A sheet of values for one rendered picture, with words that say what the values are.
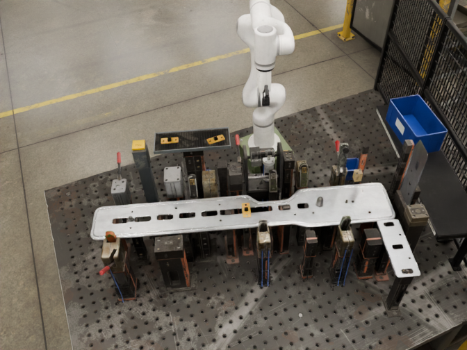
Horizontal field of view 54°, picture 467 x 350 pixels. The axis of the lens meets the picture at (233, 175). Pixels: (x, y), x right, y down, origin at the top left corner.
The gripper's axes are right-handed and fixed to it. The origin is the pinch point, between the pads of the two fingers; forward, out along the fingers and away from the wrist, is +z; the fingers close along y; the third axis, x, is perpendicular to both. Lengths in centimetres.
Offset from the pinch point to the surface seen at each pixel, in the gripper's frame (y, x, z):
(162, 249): 45, -48, 42
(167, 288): 45, -51, 74
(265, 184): 6.8, 0.0, 48.2
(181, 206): 20, -41, 45
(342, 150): 11.9, 34.3, 23.8
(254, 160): 8.4, -5.2, 29.1
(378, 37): -241, 143, 119
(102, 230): 30, -76, 45
